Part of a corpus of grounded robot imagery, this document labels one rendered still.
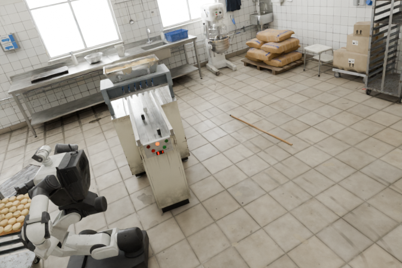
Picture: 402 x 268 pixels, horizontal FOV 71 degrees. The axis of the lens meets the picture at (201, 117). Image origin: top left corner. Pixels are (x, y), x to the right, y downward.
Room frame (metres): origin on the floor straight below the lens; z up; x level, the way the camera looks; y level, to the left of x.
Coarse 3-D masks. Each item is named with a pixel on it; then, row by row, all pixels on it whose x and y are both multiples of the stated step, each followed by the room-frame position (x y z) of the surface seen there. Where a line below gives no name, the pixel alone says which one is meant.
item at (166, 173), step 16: (144, 112) 2.72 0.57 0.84; (144, 128) 2.37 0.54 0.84; (160, 128) 2.31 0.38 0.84; (176, 144) 2.16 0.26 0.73; (144, 160) 2.09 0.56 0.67; (160, 160) 2.12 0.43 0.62; (176, 160) 2.15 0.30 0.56; (160, 176) 2.11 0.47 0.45; (176, 176) 2.14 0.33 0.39; (160, 192) 2.10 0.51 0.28; (176, 192) 2.13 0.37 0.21; (160, 208) 2.09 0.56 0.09
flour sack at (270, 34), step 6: (264, 30) 5.91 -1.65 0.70; (270, 30) 5.86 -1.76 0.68; (276, 30) 5.76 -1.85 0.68; (282, 30) 5.65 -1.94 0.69; (288, 30) 5.52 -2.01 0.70; (258, 36) 5.77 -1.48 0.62; (264, 36) 5.61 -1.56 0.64; (270, 36) 5.47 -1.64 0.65; (276, 36) 5.34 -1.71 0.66; (282, 36) 5.34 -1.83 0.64; (288, 36) 5.46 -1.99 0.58
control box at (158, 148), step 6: (162, 138) 2.12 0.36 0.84; (168, 138) 2.12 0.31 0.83; (144, 144) 2.08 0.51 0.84; (150, 144) 2.08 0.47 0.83; (162, 144) 2.10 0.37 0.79; (168, 144) 2.11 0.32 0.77; (150, 150) 2.08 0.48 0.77; (156, 150) 2.09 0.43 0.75; (162, 150) 2.10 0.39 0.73; (168, 150) 2.11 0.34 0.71; (150, 156) 2.07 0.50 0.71
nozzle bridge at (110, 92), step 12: (156, 72) 2.91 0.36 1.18; (168, 72) 2.87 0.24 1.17; (108, 84) 2.83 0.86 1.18; (120, 84) 2.76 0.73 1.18; (132, 84) 2.87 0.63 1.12; (144, 84) 2.89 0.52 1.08; (156, 84) 2.92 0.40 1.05; (168, 84) 2.87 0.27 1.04; (108, 96) 2.75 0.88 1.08; (120, 96) 2.78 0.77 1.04; (108, 108) 2.82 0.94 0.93
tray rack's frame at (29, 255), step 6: (24, 252) 1.83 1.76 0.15; (30, 252) 1.82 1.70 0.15; (0, 258) 1.82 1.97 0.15; (6, 258) 1.81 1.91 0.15; (12, 258) 1.79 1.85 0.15; (18, 258) 1.78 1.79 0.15; (24, 258) 1.77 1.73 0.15; (30, 258) 1.75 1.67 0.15; (0, 264) 1.75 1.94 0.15; (6, 264) 1.74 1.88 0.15; (12, 264) 1.73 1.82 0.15; (18, 264) 1.72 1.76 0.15; (24, 264) 1.70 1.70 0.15; (30, 264) 1.69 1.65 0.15
